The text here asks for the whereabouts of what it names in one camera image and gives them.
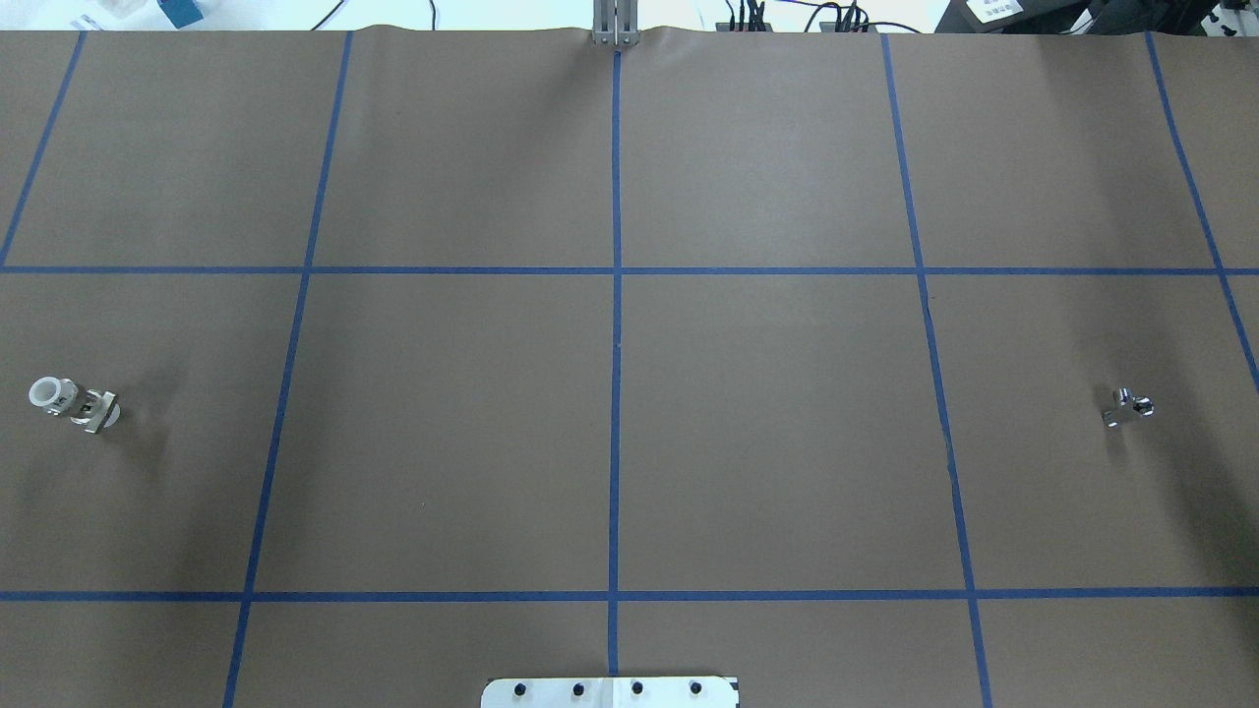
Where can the small chrome pipe fitting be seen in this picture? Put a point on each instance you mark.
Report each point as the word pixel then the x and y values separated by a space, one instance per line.
pixel 1126 407

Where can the white PPR valve fitting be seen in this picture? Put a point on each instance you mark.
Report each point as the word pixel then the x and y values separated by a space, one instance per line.
pixel 92 410

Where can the aluminium frame post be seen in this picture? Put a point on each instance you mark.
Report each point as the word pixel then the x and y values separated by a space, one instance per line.
pixel 615 23

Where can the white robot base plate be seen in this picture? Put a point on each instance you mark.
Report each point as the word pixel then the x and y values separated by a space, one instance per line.
pixel 661 691

